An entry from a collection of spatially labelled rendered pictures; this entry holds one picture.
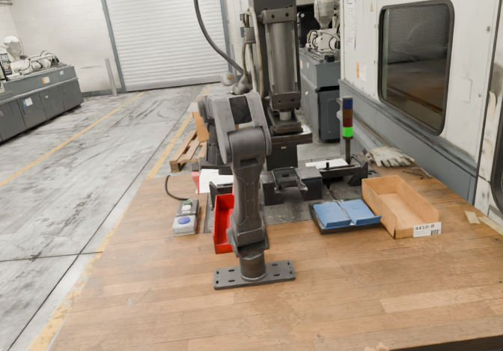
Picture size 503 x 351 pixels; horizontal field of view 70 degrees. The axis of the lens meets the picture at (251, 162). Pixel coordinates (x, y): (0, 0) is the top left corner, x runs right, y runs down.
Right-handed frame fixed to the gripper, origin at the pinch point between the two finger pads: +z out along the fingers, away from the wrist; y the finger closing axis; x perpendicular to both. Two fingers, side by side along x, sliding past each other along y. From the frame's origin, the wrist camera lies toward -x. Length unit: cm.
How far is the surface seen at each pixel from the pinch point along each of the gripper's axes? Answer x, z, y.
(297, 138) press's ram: -14.1, -12.3, -26.1
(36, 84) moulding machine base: -688, 107, 298
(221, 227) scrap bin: -5.5, 14.9, -3.0
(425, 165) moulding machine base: -36, 4, -92
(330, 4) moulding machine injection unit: -430, -80, -189
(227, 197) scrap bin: -16.6, 10.2, -5.8
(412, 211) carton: 5, 3, -59
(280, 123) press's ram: -14.6, -16.5, -20.1
